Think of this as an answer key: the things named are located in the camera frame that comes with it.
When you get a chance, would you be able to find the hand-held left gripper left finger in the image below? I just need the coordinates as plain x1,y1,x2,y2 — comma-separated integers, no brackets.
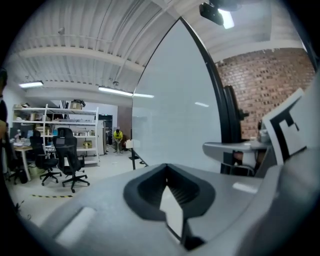
39,163,187,256

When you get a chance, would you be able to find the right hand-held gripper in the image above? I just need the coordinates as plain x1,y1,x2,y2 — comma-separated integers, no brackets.
202,72,320,256

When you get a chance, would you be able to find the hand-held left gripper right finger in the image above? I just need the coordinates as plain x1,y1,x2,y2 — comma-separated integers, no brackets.
165,163,269,256

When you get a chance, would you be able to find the white whiteboard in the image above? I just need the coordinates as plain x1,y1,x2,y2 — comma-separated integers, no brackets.
131,15,251,176

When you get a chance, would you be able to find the black mesh office chair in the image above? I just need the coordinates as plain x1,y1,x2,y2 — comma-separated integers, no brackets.
52,127,91,194
29,129,63,187

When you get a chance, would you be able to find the white metal shelf rack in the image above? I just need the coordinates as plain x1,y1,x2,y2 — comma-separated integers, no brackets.
12,103,101,166

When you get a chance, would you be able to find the white desk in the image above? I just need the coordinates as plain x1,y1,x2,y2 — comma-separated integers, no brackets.
11,144,34,182

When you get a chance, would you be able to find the cardboard box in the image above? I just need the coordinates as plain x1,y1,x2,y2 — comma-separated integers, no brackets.
69,99,86,111

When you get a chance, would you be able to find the long ceiling light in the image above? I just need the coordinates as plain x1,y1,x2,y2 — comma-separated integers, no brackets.
97,85,134,97
19,80,44,89

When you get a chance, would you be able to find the bright ceiling light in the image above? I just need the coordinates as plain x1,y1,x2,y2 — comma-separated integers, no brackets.
217,8,235,30

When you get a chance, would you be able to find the black ceiling-mounted device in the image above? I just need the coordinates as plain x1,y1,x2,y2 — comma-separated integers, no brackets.
198,1,225,26

